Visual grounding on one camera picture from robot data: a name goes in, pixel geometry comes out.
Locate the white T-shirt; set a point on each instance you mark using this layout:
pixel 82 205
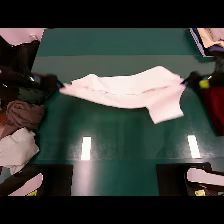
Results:
pixel 133 90

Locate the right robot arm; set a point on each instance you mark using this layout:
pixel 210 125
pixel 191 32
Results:
pixel 195 79

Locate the dark green garment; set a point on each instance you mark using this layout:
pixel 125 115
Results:
pixel 31 96

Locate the brown garment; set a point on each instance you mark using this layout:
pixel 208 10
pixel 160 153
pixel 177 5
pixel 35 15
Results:
pixel 25 114

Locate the red garment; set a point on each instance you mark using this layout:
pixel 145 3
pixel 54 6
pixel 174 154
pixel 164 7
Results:
pixel 214 106

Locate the off-white garment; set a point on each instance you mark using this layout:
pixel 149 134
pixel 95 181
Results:
pixel 16 148

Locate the black garment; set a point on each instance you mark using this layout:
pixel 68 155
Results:
pixel 18 56

